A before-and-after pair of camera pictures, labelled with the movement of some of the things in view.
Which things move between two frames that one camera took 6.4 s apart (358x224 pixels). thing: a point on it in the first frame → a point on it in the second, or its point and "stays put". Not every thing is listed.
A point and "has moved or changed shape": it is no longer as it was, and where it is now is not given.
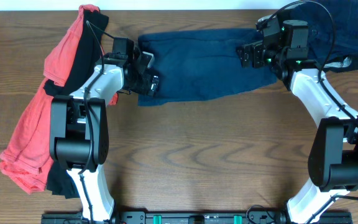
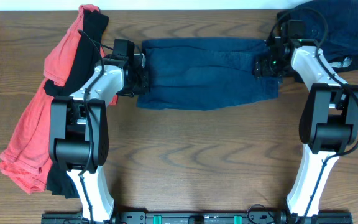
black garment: [84, 56] stays put
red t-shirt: [26, 156] stays put
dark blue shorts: [197, 62] has moved or changed shape
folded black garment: [335, 32] stays put
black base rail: [196, 217] stays put
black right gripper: [257, 50] → [260, 68]
